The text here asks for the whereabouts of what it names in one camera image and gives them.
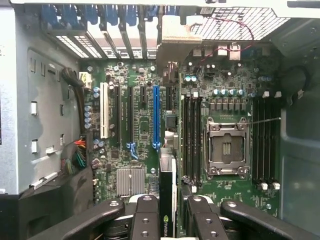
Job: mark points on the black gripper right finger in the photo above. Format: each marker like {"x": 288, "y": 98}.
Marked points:
{"x": 205, "y": 225}

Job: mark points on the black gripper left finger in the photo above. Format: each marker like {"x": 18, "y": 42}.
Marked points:
{"x": 146, "y": 220}

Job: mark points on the silver chipset heatsink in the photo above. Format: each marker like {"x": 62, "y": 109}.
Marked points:
{"x": 130, "y": 181}

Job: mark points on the metal CPU socket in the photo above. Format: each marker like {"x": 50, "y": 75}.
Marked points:
{"x": 226, "y": 150}

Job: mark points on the black RAM slot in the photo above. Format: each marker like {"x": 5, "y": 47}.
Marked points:
{"x": 269, "y": 140}
{"x": 189, "y": 140}
{"x": 199, "y": 140}
{"x": 262, "y": 140}
{"x": 255, "y": 140}
{"x": 275, "y": 140}
{"x": 184, "y": 140}
{"x": 194, "y": 140}

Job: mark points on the green motherboard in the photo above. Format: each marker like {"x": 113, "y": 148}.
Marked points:
{"x": 140, "y": 125}

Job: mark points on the black disk bay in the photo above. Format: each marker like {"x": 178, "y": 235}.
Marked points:
{"x": 50, "y": 212}

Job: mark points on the blue expansion slot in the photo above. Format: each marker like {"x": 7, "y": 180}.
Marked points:
{"x": 156, "y": 115}

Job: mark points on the black slot with blue latch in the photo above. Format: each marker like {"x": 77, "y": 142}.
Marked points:
{"x": 130, "y": 115}

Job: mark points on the black long expansion slot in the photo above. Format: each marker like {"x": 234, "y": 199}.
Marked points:
{"x": 117, "y": 115}

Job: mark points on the white expansion slot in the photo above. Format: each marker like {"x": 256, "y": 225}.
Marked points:
{"x": 104, "y": 112}

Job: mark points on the thin metal locking lever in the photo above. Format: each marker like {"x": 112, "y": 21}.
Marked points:
{"x": 265, "y": 120}

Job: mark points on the black open PC case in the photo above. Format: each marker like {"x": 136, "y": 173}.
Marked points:
{"x": 300, "y": 150}

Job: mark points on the short black expansion slot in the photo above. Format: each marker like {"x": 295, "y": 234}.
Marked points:
{"x": 143, "y": 95}

